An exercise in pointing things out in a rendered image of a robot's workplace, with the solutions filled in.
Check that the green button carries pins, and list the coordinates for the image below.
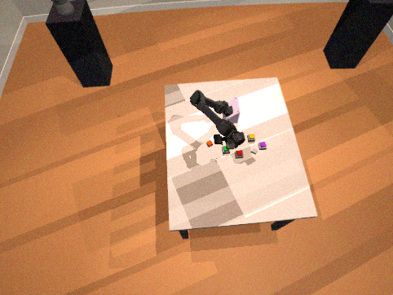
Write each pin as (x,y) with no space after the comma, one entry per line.
(225,151)

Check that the yellow button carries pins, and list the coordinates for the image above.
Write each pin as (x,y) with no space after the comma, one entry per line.
(251,137)

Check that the red button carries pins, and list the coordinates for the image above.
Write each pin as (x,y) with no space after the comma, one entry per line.
(239,154)

